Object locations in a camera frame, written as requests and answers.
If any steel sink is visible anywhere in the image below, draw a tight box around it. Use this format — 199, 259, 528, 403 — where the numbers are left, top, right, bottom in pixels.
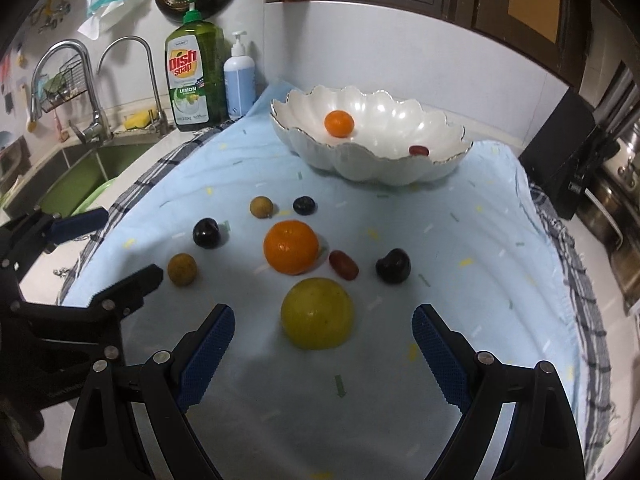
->
0, 137, 161, 221

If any wire sink basket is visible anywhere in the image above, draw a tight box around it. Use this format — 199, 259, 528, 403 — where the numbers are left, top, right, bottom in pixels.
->
42, 57, 86, 113

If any large orange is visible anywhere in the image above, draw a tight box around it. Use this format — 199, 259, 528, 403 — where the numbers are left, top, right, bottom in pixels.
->
263, 220, 320, 276

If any small orange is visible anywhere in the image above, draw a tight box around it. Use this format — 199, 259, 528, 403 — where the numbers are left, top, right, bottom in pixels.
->
324, 110, 356, 138

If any steel pull-down faucet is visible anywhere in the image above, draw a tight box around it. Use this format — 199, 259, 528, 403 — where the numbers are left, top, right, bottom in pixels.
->
27, 39, 113, 143

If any green plastic basin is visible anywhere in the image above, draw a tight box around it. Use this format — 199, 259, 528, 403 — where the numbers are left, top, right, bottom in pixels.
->
37, 180, 116, 216

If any black knife block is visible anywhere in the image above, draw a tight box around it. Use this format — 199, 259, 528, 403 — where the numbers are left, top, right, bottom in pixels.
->
520, 91, 621, 221

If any white scalloped bowl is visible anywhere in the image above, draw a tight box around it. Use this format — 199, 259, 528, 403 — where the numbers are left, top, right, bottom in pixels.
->
270, 85, 474, 187

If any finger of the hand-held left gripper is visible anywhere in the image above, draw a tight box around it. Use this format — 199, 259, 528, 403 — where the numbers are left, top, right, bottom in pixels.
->
87, 264, 165, 361
0, 207, 109, 273

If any large steel pot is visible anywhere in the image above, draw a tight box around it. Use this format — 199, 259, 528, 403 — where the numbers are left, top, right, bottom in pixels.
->
585, 110, 640, 261

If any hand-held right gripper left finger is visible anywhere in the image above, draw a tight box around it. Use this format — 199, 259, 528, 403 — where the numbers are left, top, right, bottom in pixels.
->
61, 303, 237, 480

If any dark round colander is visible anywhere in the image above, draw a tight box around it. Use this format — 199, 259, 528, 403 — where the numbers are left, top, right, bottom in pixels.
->
154, 0, 236, 25

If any steel gooseneck faucet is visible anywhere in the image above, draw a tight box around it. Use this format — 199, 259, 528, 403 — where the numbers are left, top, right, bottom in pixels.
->
97, 36, 171, 137

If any yellow round fruit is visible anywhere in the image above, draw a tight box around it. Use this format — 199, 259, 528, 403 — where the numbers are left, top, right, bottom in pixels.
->
280, 277, 356, 351

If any light blue cloth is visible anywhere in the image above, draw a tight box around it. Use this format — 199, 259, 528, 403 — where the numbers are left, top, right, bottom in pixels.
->
60, 80, 583, 480

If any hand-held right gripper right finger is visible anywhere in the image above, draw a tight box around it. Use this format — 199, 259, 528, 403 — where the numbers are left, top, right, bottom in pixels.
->
411, 303, 586, 480

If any white blue pump bottle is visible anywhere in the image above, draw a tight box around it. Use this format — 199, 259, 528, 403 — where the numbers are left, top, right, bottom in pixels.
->
223, 31, 257, 121

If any green dish soap bottle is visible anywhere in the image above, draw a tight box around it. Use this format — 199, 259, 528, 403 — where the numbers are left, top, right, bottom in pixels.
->
164, 0, 227, 133

